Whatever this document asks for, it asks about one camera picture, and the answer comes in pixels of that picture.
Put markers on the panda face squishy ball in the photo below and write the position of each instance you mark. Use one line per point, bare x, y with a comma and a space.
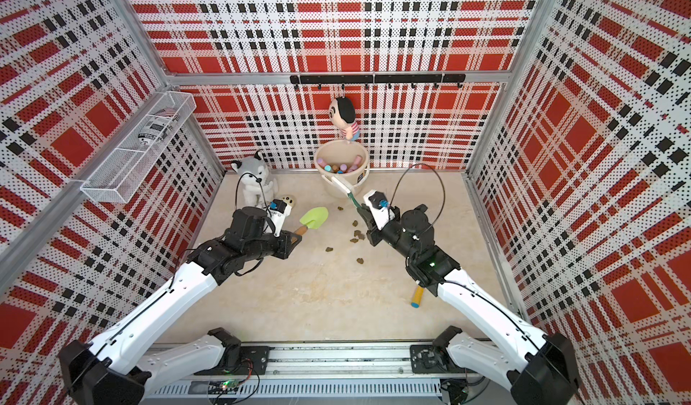
289, 200

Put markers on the green circuit board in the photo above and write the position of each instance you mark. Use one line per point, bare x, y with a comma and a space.
221, 388

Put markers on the light green trowel wooden handle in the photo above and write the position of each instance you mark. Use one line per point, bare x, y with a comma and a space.
312, 220

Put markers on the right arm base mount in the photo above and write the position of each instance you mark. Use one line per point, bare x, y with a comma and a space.
433, 358

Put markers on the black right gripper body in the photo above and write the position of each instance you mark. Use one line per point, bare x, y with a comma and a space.
389, 235

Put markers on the can in shelf basket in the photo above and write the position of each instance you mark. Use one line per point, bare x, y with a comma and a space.
157, 126

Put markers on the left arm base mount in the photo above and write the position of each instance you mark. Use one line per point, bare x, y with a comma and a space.
237, 358

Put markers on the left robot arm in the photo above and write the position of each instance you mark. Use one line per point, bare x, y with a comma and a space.
113, 367

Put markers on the purple square trowel pink handle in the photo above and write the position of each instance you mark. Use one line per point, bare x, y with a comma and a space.
357, 162

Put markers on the grey white husky plush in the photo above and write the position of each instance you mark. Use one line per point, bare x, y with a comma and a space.
259, 184

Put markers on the beige plastic bucket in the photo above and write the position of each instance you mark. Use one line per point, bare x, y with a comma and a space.
343, 152

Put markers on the white brush green handle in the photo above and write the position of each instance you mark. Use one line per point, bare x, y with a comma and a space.
343, 186

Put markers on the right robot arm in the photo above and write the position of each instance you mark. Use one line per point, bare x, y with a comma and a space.
534, 366

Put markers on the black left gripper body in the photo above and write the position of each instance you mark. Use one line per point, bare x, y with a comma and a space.
276, 247

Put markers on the doll with black hat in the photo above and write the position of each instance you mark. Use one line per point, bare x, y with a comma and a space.
343, 115

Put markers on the black hook rail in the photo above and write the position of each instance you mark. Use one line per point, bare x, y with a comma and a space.
385, 79

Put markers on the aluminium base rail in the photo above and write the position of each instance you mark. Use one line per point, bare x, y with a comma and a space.
330, 370

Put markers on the green trowel yellow handle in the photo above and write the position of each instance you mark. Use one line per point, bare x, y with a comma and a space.
417, 297

